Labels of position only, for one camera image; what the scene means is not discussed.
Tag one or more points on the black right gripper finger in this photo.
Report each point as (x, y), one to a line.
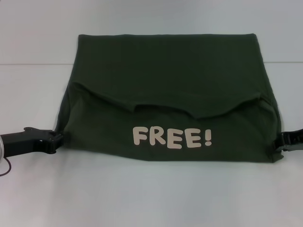
(288, 147)
(291, 136)

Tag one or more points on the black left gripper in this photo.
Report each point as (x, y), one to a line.
(21, 142)

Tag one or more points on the dark green t-shirt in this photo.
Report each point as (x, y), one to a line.
(170, 94)

